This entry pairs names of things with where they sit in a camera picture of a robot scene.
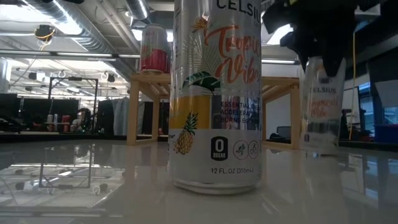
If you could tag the grey bin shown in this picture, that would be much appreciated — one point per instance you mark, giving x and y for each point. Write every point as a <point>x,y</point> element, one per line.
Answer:
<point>284,132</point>

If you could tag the long ceiling tube light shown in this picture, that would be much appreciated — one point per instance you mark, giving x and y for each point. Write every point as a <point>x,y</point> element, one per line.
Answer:
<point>77,54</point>

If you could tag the blue plastic bin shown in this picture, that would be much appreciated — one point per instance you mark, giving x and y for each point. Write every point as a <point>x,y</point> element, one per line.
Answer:
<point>387,133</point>

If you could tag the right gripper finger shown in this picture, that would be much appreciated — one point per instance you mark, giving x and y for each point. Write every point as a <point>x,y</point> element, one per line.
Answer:
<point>334,62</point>
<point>297,43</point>

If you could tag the grey curtain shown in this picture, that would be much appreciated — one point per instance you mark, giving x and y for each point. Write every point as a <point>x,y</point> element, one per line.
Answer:
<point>119,118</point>

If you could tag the silver red beverage can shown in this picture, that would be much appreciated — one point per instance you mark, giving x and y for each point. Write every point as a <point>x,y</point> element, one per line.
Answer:
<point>154,59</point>

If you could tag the black aluminium table frame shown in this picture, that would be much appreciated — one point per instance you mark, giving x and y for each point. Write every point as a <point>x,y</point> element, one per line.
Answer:
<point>62,137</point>

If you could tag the short ceiling tube light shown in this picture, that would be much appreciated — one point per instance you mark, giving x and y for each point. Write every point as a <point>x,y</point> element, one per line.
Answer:
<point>280,61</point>

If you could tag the black metal rig frame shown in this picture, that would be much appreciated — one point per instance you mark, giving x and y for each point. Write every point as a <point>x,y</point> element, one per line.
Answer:
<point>94,102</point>

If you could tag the person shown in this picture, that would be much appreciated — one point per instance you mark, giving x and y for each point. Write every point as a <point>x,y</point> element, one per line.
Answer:
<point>84,119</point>

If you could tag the narrow silver ceiling duct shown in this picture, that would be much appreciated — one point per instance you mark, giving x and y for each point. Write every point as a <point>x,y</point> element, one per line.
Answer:
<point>136,7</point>

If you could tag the silver spiral ventilation duct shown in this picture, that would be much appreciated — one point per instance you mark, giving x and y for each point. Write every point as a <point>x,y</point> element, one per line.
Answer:
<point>93,34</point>

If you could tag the red canister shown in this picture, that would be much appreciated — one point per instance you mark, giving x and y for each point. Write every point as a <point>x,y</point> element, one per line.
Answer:
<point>66,121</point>

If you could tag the black yellow ceiling reel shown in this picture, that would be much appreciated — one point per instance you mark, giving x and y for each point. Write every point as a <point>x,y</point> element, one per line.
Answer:
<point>45,32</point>

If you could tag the black partition panel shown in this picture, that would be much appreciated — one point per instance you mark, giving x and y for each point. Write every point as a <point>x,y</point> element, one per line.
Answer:
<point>105,118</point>

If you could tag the wooden slatted shelf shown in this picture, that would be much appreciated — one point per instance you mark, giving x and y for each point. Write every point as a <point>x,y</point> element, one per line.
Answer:
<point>133,109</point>

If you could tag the white Celsius can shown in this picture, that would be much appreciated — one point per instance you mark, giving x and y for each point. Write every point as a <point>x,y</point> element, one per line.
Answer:
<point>214,124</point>
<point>320,124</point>

